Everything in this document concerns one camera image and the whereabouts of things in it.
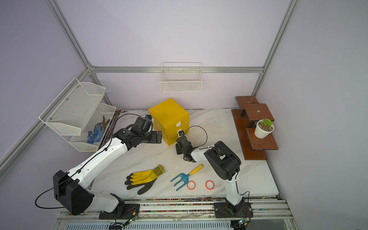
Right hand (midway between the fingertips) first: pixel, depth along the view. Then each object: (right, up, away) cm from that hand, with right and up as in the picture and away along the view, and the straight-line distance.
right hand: (182, 146), depth 101 cm
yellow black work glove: (-21, -16, -18) cm, 32 cm away
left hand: (-16, +8, -19) cm, 26 cm away
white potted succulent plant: (+47, +14, -21) cm, 54 cm away
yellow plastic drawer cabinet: (-7, +19, -15) cm, 25 cm away
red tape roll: (+6, -20, -18) cm, 28 cm away
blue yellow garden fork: (+3, -16, -16) cm, 23 cm away
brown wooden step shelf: (+41, +19, -13) cm, 47 cm away
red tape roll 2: (+17, -20, -19) cm, 32 cm away
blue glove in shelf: (-54, +8, -13) cm, 56 cm away
